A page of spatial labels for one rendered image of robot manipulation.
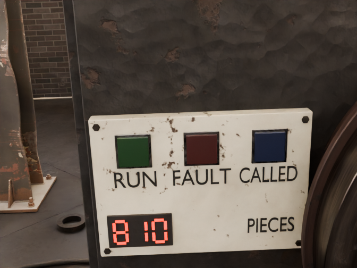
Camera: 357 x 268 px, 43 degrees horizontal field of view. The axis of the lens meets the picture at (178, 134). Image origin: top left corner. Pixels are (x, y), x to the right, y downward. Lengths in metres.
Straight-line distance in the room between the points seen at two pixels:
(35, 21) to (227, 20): 6.24
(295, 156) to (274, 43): 0.14
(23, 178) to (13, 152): 0.20
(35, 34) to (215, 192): 6.27
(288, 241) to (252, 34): 0.26
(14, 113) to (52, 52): 3.62
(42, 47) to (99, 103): 6.20
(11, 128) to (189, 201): 2.69
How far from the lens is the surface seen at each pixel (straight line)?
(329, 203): 0.48
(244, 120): 0.53
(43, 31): 6.71
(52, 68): 6.74
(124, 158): 0.53
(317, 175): 0.49
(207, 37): 0.52
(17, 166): 3.27
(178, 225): 0.57
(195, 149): 0.52
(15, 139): 3.20
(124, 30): 0.52
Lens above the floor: 1.37
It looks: 17 degrees down
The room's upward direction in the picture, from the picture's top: 2 degrees counter-clockwise
